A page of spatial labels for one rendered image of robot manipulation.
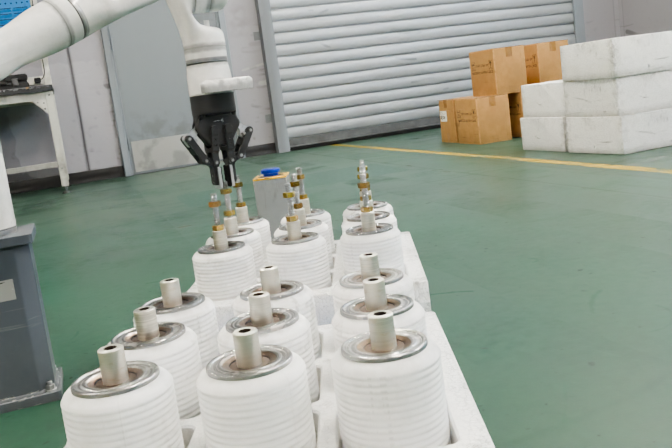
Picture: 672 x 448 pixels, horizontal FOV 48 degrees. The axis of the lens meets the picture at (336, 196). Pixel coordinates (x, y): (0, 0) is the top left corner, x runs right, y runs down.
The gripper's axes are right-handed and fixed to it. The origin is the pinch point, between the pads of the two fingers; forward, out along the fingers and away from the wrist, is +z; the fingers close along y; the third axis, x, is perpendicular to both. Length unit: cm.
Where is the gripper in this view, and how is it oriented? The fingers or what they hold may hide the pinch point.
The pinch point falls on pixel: (223, 176)
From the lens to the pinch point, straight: 132.4
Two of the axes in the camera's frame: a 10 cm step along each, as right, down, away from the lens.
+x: 5.8, 0.4, -8.2
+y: -8.1, 1.8, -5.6
